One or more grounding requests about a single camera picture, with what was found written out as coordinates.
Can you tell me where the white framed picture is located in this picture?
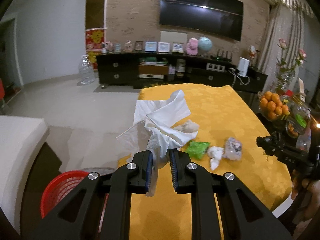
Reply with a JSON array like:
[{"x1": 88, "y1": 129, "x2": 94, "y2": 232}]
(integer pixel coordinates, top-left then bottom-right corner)
[{"x1": 157, "y1": 42, "x2": 170, "y2": 53}]

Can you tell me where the glass vase with flowers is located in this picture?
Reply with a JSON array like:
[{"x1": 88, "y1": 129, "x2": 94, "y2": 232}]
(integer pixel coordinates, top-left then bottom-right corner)
[{"x1": 273, "y1": 38, "x2": 306, "y2": 95}]

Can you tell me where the glass bowl of oranges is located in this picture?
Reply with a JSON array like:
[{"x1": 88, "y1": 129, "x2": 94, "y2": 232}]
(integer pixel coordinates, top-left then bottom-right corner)
[{"x1": 258, "y1": 91, "x2": 290, "y2": 122}]

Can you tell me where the yellow tablecloth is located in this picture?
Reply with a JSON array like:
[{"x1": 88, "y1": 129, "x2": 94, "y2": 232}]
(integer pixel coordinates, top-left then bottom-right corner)
[{"x1": 117, "y1": 82, "x2": 293, "y2": 240}]

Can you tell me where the light blue globe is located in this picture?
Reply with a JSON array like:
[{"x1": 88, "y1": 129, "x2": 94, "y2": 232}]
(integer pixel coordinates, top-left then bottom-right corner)
[{"x1": 198, "y1": 37, "x2": 213, "y2": 56}]

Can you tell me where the red plastic trash basket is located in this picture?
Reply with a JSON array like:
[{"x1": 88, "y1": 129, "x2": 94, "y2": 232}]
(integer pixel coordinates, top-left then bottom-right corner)
[{"x1": 36, "y1": 171, "x2": 112, "y2": 239}]

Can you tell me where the person right hand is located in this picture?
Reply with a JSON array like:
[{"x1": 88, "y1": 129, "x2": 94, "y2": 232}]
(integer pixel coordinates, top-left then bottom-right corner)
[{"x1": 291, "y1": 170, "x2": 319, "y2": 224}]

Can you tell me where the clear water jug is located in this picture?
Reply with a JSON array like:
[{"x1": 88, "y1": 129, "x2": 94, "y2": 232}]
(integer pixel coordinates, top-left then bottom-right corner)
[{"x1": 78, "y1": 54, "x2": 95, "y2": 86}]

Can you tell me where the red festive wall poster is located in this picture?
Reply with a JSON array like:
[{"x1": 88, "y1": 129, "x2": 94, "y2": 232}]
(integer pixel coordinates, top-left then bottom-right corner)
[{"x1": 85, "y1": 28, "x2": 105, "y2": 70}]

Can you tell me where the clear printed plastic wrapper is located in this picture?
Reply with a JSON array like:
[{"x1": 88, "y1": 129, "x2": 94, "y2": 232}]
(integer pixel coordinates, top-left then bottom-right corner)
[{"x1": 222, "y1": 137, "x2": 242, "y2": 161}]

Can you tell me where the pink plush toy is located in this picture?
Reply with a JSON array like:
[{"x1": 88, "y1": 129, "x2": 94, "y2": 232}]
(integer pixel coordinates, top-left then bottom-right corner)
[{"x1": 186, "y1": 37, "x2": 199, "y2": 56}]

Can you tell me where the small crumpled white tissue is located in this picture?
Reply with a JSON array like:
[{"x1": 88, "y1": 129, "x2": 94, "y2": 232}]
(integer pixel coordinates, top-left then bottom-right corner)
[{"x1": 207, "y1": 146, "x2": 224, "y2": 171}]

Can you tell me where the green plastic wrapper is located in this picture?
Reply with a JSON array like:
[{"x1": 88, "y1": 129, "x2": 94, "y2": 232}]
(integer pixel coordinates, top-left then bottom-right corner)
[{"x1": 185, "y1": 140, "x2": 210, "y2": 160}]

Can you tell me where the wall mounted black television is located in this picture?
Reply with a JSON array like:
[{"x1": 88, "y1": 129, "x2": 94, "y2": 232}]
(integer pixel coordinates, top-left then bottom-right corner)
[{"x1": 159, "y1": 0, "x2": 244, "y2": 41}]

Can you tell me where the black TV cabinet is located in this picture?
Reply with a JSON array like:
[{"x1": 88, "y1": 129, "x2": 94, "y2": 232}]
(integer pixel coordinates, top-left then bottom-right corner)
[{"x1": 97, "y1": 53, "x2": 267, "y2": 93}]

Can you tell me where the large white tissue paper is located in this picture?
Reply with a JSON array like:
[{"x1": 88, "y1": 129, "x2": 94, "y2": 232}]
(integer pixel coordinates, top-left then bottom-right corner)
[{"x1": 117, "y1": 89, "x2": 198, "y2": 197}]

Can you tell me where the framed picture right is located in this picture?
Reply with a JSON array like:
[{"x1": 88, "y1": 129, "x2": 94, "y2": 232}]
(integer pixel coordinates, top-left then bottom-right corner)
[{"x1": 171, "y1": 42, "x2": 184, "y2": 54}]

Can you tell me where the blue framed picture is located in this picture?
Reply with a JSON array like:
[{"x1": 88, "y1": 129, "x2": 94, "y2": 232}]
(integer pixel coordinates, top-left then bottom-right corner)
[{"x1": 144, "y1": 41, "x2": 158, "y2": 53}]

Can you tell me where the white box device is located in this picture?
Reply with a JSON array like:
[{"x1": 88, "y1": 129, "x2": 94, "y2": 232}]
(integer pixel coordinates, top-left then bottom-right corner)
[{"x1": 237, "y1": 57, "x2": 250, "y2": 77}]

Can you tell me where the glass jar of snacks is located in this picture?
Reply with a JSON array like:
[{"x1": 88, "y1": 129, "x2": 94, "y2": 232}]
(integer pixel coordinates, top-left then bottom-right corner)
[{"x1": 286, "y1": 95, "x2": 311, "y2": 139}]

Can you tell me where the black wifi router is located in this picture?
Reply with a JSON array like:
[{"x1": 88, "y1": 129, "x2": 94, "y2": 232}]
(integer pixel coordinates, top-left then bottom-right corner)
[{"x1": 210, "y1": 49, "x2": 233, "y2": 62}]

